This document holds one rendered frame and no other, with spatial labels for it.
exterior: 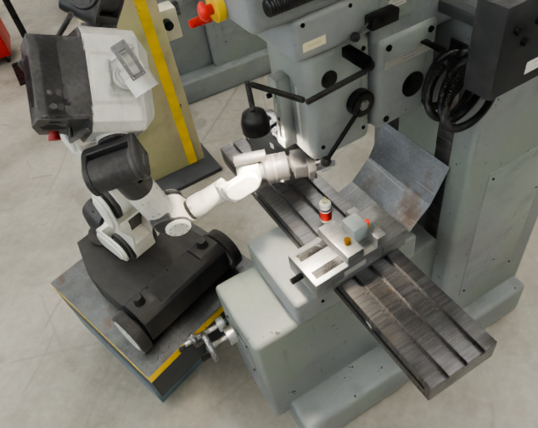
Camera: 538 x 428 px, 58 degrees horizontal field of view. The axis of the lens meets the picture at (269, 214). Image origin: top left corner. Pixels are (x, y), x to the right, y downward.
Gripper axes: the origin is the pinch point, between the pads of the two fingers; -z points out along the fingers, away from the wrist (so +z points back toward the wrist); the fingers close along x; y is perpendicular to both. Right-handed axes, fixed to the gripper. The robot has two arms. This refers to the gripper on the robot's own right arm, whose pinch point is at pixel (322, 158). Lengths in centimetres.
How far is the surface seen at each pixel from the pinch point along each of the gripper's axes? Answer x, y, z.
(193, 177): 145, 120, 63
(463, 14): -7, -41, -33
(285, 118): -6.2, -21.4, 10.3
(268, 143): 29.0, 13.3, 14.1
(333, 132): -10.3, -17.0, -1.1
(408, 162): 11.3, 19.3, -31.6
